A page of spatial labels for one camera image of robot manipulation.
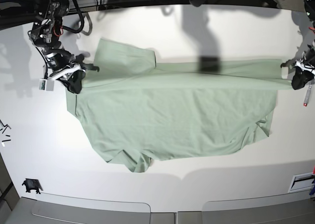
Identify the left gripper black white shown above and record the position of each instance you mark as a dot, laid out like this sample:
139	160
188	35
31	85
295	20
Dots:
305	68

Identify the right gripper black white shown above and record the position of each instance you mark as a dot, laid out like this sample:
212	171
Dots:
61	65

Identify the light green T-shirt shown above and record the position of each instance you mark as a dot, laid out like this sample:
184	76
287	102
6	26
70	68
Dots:
135	110

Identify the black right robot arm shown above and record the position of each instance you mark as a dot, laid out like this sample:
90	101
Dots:
48	26

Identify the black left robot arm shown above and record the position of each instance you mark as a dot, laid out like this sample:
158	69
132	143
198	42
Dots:
206	47

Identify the black hex key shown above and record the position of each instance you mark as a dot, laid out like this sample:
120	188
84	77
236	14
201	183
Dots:
4	127

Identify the black and white bit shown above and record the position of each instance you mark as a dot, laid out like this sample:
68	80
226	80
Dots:
4	142

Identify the clear handled screwdriver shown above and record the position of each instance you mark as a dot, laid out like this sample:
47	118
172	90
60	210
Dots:
308	93

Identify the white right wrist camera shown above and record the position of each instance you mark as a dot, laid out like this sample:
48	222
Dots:
46	84

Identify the black clamp bracket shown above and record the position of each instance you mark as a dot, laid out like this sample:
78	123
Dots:
32	184

